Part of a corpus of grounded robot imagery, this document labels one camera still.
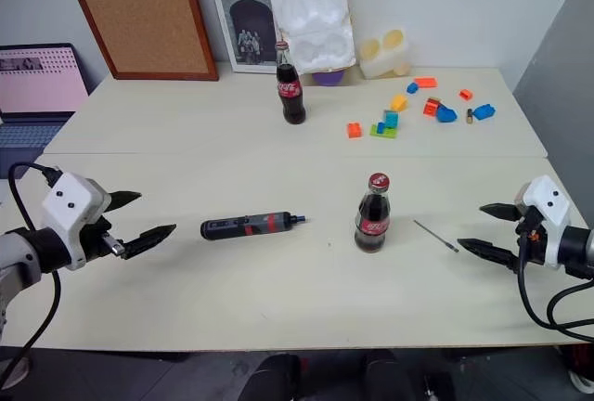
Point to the open laptop pink screen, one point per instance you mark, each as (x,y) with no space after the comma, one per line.
(32,90)

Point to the yellow building block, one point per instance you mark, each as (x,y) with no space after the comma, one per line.
(399,103)

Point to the cork board wooden frame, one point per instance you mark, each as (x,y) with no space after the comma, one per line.
(139,16)

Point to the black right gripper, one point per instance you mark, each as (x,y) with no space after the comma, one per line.
(533,245)

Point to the red white object under table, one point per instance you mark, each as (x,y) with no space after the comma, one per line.
(580,364)

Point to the white foam packaging sheet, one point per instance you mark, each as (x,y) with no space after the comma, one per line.
(311,16)

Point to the small orange building block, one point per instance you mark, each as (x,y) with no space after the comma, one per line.
(465,94)

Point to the orange red building block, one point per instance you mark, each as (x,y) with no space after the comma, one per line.
(431,108)

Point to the small blue building block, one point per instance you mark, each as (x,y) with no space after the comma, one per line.
(412,88)

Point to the dark rounded shape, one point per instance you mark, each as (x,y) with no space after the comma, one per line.
(276,378)
(385,375)

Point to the rounded blue building block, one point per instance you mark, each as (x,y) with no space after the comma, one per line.
(447,114)

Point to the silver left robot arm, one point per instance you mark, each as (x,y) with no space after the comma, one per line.
(18,252)

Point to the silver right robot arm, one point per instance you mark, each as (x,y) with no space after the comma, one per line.
(577,245)

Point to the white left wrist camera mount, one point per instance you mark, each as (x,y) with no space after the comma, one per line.
(69,206)

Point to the grey red electric screwdriver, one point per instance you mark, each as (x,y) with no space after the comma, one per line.
(241,226)

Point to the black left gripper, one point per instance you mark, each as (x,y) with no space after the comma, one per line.
(95,236)

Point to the graphic design book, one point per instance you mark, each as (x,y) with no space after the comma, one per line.
(243,20)

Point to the purple bowl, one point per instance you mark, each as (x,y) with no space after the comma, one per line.
(328,78)

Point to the green building plate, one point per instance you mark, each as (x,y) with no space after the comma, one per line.
(387,133)

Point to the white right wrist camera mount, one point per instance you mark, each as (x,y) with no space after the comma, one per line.
(550,206)

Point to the thin metal screwdriver bit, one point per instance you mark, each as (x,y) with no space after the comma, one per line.
(436,236)

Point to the white foam block yellow hollows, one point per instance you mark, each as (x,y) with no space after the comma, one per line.
(385,57)

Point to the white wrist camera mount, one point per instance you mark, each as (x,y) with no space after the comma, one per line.
(550,206)
(69,206)

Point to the glass cola bottle red cap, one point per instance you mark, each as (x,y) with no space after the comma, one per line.
(291,94)
(372,224)

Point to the teal building block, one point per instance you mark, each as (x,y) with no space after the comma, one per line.
(391,119)

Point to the small dark cylinder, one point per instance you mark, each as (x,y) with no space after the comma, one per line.
(469,116)

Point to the grey partition panel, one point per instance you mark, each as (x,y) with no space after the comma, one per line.
(561,94)

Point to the orange studded building block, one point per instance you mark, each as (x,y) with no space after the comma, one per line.
(355,130)

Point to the flat orange building block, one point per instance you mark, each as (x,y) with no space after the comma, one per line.
(426,82)

